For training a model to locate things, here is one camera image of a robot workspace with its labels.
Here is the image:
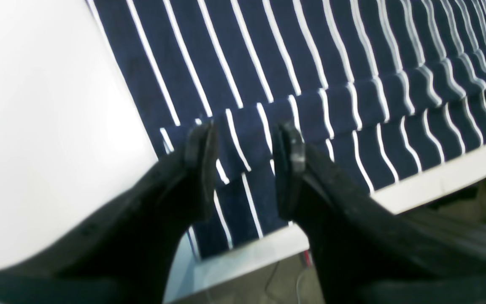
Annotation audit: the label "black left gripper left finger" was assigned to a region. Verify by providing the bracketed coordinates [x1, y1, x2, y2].
[0, 122, 218, 304]

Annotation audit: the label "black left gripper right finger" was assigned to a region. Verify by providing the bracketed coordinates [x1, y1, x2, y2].
[272, 123, 486, 304]

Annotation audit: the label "navy white striped t-shirt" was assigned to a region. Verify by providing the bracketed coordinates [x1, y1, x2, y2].
[87, 0, 486, 260]

